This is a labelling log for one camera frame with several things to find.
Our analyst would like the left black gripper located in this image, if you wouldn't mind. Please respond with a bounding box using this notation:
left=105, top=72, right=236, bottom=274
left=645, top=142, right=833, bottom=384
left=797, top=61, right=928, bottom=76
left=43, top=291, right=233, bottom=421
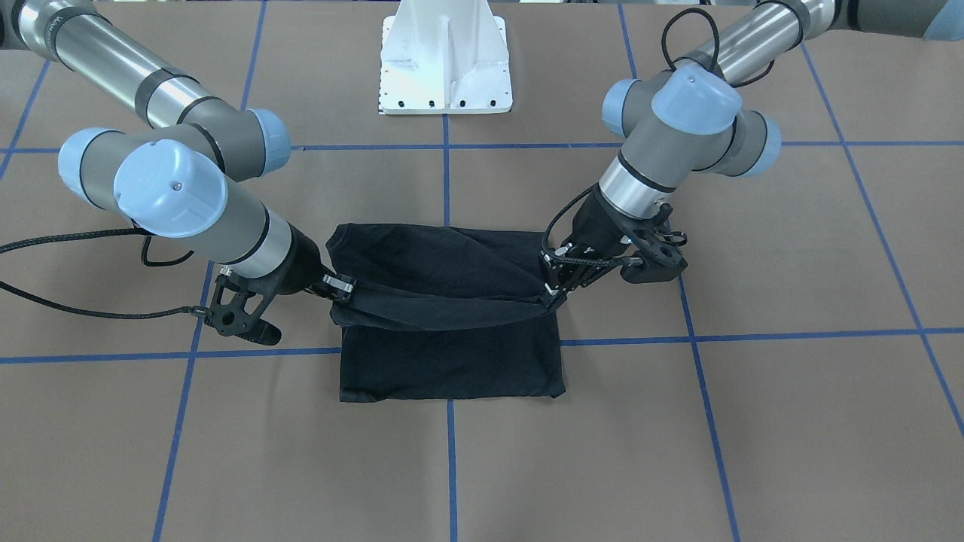
left=539, top=184, right=632, bottom=311

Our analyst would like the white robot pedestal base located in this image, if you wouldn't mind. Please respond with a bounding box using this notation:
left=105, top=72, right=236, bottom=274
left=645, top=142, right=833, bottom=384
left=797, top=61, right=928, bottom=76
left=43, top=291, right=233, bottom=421
left=378, top=1, right=514, bottom=114

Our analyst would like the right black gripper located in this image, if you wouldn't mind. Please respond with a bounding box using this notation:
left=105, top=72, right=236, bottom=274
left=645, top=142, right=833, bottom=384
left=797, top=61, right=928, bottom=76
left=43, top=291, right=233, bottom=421
left=263, top=226, right=357, bottom=304

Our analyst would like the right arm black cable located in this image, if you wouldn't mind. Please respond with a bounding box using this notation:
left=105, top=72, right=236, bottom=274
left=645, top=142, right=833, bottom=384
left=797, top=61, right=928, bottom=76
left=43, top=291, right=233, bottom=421
left=0, top=226, right=212, bottom=321

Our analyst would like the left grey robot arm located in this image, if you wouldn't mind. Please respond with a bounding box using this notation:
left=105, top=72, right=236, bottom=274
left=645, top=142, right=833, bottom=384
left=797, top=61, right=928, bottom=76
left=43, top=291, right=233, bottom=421
left=540, top=1, right=962, bottom=309

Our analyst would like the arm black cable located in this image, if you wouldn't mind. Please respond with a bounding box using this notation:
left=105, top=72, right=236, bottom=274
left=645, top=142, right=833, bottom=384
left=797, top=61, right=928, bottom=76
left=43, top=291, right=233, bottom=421
left=0, top=226, right=212, bottom=321
left=541, top=8, right=776, bottom=260

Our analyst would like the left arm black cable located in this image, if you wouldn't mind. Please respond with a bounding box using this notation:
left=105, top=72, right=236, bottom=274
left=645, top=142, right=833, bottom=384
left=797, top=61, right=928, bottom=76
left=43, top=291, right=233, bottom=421
left=541, top=8, right=776, bottom=260

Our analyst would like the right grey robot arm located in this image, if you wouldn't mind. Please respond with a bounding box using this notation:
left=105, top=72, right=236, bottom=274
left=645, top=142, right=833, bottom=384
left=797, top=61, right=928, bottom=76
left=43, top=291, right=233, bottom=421
left=2, top=1, right=352, bottom=300

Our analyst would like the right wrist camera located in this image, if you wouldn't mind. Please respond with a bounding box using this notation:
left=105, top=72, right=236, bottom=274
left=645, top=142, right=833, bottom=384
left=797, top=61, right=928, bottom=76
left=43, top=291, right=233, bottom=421
left=202, top=267, right=282, bottom=346

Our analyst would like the black graphic t-shirt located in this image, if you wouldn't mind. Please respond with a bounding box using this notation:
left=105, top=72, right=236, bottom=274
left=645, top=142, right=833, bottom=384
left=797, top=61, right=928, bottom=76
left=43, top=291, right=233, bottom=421
left=325, top=224, right=566, bottom=403

